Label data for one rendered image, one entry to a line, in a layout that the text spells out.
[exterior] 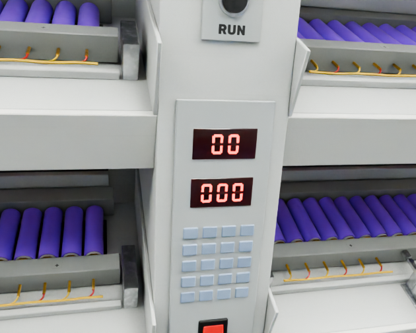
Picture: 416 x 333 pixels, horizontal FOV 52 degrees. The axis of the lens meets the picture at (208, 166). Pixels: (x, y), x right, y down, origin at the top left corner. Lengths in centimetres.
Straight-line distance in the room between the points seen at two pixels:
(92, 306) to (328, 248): 24
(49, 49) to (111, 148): 10
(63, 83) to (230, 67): 12
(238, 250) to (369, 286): 19
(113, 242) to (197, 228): 16
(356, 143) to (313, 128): 4
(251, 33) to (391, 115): 13
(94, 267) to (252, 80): 22
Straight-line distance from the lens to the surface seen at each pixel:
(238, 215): 32
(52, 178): 47
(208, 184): 30
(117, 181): 51
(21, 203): 47
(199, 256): 32
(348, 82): 38
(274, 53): 30
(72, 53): 35
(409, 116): 37
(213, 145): 29
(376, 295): 47
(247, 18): 29
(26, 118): 29
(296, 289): 43
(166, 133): 29
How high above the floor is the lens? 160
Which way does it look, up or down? 17 degrees down
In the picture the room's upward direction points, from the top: 3 degrees clockwise
